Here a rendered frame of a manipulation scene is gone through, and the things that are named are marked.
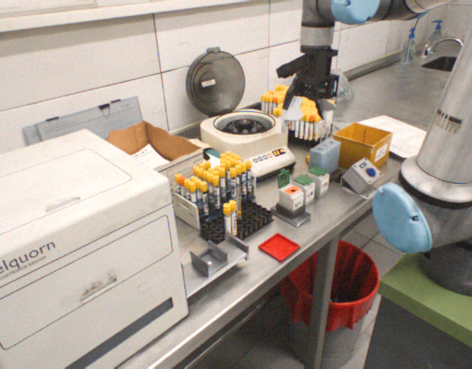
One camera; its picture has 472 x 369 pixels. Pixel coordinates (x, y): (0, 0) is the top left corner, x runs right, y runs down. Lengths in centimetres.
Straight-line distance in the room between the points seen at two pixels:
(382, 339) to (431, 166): 47
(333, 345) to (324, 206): 70
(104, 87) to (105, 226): 72
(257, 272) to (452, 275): 36
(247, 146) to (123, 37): 47
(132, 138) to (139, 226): 66
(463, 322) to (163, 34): 107
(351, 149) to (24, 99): 91
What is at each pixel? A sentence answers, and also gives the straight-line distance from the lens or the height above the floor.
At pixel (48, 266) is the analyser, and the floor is 113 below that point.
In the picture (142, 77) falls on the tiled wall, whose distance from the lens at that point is 124.
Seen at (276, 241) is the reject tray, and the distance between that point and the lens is 88.
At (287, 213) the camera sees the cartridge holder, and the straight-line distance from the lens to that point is 93.
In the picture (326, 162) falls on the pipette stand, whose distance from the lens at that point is 110.
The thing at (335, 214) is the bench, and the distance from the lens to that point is 98.
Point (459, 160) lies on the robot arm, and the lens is 59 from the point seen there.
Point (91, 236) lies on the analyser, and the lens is 52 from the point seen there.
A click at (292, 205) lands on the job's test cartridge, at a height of 93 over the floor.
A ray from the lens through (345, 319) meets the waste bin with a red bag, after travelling 143.
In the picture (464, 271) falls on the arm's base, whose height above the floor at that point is 95.
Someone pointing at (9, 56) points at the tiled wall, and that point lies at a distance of 109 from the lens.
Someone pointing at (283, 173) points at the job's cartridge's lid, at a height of 99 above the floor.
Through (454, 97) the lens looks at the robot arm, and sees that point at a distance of 56.
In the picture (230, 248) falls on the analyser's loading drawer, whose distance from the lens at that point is 80.
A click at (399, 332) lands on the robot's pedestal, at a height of 76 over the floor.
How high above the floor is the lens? 144
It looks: 31 degrees down
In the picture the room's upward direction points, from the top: 2 degrees counter-clockwise
